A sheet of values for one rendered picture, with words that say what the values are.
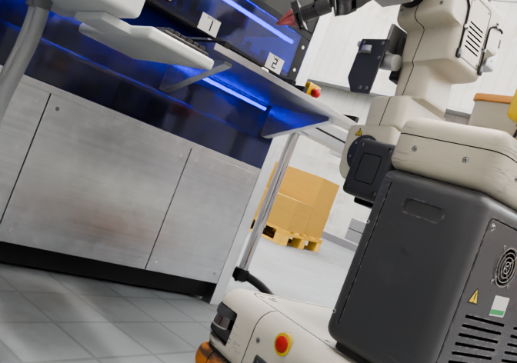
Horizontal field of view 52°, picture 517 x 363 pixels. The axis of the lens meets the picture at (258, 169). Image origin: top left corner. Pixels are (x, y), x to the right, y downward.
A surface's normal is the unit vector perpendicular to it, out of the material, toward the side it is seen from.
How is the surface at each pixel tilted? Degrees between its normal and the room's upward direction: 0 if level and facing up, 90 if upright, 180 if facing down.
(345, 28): 90
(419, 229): 90
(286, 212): 90
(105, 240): 90
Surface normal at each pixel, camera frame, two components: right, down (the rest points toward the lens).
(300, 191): -0.52, -0.22
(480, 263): 0.58, 0.21
